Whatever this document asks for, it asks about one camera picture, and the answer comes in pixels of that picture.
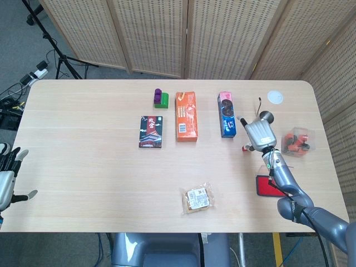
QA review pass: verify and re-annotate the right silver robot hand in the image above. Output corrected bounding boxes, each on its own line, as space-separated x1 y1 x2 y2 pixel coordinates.
237 115 278 153

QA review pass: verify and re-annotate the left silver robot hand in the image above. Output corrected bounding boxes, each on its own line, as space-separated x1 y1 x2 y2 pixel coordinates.
0 147 38 211

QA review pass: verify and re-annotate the red stamp pad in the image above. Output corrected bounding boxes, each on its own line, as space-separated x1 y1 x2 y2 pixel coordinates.
255 165 290 199

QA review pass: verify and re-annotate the steel pitcher with thin spout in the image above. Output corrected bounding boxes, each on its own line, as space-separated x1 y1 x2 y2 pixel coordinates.
255 97 276 125

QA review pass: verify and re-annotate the blue cookie box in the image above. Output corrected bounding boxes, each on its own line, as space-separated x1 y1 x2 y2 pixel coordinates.
217 91 238 139

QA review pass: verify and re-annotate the clear box with orange toys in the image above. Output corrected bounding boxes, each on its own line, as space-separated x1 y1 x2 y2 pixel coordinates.
281 127 317 159

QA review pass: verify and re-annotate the white round table grommet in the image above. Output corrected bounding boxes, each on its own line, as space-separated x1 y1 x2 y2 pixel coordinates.
267 91 285 105

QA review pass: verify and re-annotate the orange cardboard snack box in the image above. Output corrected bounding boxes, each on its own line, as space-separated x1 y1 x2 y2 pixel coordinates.
175 91 199 143

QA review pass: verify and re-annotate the plastic wrapped cake slice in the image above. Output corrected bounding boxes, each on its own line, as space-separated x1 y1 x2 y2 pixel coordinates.
181 182 216 215

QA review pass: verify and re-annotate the woven wooden folding screen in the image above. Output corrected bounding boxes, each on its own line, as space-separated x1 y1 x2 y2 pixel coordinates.
38 0 356 81
300 16 356 254

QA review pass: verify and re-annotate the green toy block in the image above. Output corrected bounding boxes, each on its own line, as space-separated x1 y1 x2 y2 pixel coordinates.
154 93 170 109

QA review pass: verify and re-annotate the purple toy block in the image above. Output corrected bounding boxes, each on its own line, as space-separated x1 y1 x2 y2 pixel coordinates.
153 88 164 106

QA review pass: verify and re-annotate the dark palace print card box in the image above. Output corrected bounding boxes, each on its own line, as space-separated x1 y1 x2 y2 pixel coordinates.
138 115 164 149

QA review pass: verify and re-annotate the white power strip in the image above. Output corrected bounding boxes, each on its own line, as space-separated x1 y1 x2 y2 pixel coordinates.
29 68 48 81

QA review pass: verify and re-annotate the metal table leg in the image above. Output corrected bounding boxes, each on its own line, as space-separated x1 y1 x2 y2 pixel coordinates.
238 233 247 267

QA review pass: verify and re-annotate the black tripod stand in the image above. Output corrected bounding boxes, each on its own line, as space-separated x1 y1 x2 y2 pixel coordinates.
21 0 100 80

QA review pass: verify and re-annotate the grey robot torso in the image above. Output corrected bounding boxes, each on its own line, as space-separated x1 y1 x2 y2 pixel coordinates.
111 233 231 267

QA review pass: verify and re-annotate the tangle of black cables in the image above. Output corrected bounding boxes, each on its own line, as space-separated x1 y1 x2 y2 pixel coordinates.
0 82 30 112

